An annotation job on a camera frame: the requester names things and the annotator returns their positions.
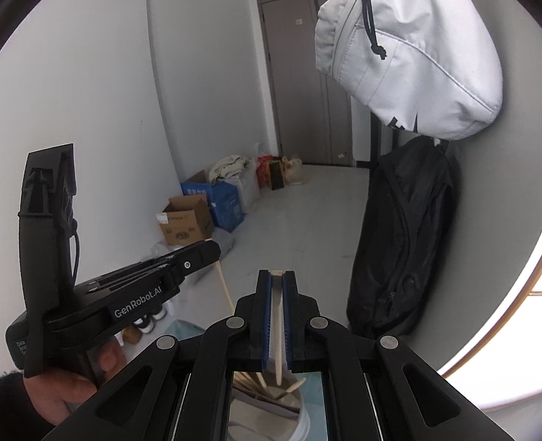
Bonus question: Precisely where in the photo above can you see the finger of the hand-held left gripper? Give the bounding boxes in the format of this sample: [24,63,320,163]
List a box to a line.
[161,240,222,288]
[85,247,186,286]

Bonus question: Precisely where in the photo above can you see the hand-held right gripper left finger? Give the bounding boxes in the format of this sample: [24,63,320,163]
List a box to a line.
[41,270,274,441]

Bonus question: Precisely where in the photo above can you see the black backpack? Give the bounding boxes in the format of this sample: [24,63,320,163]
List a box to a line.
[347,138,460,338]

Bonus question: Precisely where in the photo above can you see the blue carton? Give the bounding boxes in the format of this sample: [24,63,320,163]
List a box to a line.
[180,171,245,233]

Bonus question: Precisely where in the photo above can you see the beige cloth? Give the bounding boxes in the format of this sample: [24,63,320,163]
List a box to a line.
[208,156,253,183]

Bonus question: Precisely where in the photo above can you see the brown cardboard box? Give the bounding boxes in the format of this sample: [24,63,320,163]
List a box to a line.
[157,194,215,245]

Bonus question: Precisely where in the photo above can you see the white grey utensil holder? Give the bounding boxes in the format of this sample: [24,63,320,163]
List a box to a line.
[227,370,311,441]

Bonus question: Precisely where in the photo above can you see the red bag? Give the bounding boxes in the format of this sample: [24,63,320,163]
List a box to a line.
[257,156,274,189]

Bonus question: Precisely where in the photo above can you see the bundle of wooden chopsticks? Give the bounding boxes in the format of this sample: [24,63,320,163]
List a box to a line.
[233,370,307,405]

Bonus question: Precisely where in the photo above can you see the long wooden chopstick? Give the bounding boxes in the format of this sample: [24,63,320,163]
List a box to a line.
[204,239,236,317]

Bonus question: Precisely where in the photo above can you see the white hanging bag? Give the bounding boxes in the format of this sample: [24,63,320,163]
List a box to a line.
[314,0,504,141]

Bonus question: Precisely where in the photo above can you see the person's left forearm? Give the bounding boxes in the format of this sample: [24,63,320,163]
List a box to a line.
[0,370,51,441]

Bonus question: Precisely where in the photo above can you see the person's left hand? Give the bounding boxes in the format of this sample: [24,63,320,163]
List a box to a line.
[23,337,127,426]

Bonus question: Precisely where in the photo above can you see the teal checked tablecloth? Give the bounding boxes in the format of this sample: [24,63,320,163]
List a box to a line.
[161,319,329,441]

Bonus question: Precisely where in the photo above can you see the black yellow bag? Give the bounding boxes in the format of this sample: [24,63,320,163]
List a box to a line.
[267,158,286,190]

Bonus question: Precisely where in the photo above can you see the tan paper bag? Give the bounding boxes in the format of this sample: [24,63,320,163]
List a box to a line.
[282,156,304,184]

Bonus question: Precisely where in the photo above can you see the grey brown door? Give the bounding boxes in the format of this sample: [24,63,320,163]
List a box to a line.
[258,0,354,166]

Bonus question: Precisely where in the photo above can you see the translucent plastic bag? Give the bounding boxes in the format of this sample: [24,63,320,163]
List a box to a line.
[236,170,263,207]

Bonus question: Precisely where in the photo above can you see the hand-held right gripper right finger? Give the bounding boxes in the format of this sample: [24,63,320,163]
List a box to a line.
[283,271,506,441]

